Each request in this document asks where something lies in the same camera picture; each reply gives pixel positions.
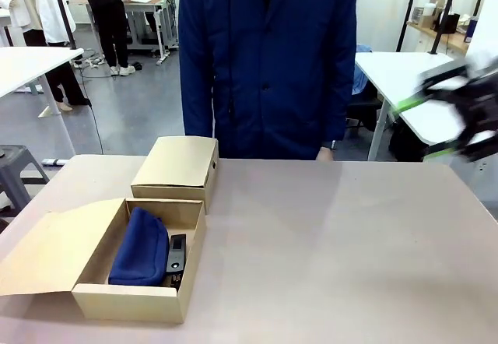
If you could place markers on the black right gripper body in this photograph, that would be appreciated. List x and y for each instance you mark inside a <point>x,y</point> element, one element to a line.
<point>480,106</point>

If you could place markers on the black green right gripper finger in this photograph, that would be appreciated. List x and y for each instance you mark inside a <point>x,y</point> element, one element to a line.
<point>443,149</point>
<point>410,103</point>

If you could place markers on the black handheld device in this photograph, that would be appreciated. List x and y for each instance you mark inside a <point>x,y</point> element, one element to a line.
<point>177,252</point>

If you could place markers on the small black item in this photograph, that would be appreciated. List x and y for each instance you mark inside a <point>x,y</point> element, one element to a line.
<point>174,279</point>

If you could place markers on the blue fabric pouch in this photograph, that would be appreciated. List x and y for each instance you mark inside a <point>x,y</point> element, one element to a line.
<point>140,250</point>

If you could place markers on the person left forearm blue sleeve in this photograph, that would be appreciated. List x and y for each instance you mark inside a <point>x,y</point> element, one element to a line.
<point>340,106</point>

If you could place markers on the person right forearm blue sleeve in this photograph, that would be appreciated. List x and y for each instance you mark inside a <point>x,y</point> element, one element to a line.
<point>196,102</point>

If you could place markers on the black box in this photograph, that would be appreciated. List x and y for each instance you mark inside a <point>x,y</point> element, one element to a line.
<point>451,23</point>

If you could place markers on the small cardboard box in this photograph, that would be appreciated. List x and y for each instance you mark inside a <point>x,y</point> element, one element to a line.
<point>437,9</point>

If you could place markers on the closed cardboard box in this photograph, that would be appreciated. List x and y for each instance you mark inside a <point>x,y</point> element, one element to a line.
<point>175,165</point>

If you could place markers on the open cardboard box with flap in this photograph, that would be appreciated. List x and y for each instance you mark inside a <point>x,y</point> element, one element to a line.
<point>128,297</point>

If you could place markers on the person left hand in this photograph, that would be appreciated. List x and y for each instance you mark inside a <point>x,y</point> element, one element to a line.
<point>325,154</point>

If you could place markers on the low white table top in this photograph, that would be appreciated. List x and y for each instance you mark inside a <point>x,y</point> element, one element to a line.
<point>432,124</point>

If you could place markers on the white table grey legs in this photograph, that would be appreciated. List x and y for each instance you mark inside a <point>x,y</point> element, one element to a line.
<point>400,71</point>

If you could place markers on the black chair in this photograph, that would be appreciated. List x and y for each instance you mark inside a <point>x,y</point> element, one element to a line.
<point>365,110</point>

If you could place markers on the light blue cloth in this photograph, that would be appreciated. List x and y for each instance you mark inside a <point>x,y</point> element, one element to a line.
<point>360,71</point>

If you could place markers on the wooden shelf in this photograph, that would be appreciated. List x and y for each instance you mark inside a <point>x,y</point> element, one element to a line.
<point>439,34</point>

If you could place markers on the black wrist watch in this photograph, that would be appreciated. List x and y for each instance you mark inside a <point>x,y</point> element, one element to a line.
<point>333,145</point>

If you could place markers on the black tripod pole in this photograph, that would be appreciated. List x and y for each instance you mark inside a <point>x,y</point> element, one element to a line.
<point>443,17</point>
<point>407,9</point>
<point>64,9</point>

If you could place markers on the white cup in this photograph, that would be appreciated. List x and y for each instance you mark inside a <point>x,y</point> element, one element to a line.
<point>428,11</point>

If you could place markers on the person torso blue jacket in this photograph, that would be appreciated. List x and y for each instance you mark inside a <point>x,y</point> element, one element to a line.
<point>268,67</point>

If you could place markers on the grey workbench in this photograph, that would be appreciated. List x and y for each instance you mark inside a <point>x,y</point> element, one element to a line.
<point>149,21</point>

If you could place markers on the bystander in black clothes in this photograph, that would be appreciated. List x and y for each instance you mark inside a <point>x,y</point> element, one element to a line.
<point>109,17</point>

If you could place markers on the white power strip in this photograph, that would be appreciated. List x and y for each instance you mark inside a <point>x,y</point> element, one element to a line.
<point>54,162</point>

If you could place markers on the bystander in white coat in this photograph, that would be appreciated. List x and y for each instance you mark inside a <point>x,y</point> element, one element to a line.
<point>39,13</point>

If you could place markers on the white table single leg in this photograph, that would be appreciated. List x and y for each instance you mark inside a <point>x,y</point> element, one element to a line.
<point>27,67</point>

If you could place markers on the grey metal stool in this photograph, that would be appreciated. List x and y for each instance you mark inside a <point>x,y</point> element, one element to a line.
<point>15,165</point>

